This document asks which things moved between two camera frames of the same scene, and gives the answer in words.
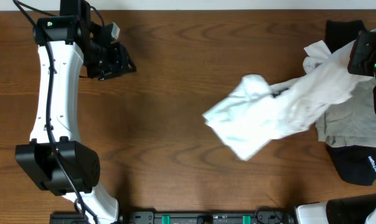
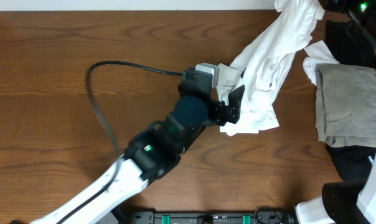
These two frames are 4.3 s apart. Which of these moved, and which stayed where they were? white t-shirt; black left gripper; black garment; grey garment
Moved: white t-shirt; black left gripper
Stayed: grey garment; black garment
